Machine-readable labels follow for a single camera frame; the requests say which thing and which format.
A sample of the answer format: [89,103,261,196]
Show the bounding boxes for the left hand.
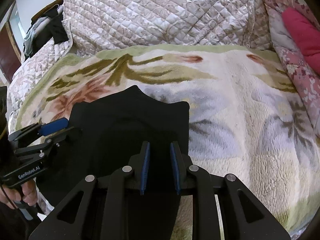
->
[1,180,37,209]

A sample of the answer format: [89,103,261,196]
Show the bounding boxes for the floral plush blanket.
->
[8,44,319,235]

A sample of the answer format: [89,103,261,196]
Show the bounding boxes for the pink floral rolled quilt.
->
[264,0,319,134]

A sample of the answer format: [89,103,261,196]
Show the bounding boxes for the beige quilted bedspread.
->
[7,0,272,132]

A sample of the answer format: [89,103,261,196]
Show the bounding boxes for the black pants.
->
[36,86,189,239]

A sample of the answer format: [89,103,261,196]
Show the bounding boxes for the brown wooden door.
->
[0,21,21,83]

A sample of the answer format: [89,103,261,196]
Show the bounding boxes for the dark clothes pile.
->
[23,4,69,59]

